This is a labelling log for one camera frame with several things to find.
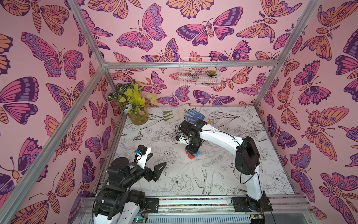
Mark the blue dotted work glove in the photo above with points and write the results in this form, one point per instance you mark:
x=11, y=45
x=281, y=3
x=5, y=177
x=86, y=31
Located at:
x=192, y=116

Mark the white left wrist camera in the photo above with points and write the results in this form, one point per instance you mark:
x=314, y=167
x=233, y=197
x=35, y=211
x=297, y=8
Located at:
x=142, y=155

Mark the small green item in basket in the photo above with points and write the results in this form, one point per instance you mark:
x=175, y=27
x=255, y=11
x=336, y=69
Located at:
x=211, y=73

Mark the white green work glove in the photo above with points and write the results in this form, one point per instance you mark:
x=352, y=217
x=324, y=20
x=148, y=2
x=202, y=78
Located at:
x=176, y=113

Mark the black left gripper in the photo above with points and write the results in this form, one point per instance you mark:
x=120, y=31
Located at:
x=154, y=174

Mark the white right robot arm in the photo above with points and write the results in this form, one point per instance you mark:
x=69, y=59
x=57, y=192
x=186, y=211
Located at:
x=244, y=150

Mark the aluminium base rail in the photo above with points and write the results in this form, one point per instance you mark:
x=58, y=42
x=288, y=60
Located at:
x=280, y=209

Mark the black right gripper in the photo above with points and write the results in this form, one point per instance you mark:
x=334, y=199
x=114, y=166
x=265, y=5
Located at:
x=193, y=148

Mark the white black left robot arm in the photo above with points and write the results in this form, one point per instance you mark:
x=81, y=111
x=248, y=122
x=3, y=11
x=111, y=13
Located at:
x=117, y=202

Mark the long blue lego brick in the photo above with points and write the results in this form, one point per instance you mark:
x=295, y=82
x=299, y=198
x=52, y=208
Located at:
x=197, y=154

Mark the potted plant in glass vase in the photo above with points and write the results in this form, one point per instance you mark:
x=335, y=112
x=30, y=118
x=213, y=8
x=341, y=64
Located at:
x=128, y=98

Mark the aluminium frame profile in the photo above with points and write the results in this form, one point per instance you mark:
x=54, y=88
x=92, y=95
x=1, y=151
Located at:
x=22, y=190

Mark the white wire basket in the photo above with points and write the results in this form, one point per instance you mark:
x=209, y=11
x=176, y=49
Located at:
x=194, y=74

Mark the long red lego brick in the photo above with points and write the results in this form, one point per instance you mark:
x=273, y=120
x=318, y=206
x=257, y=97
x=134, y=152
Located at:
x=190, y=156

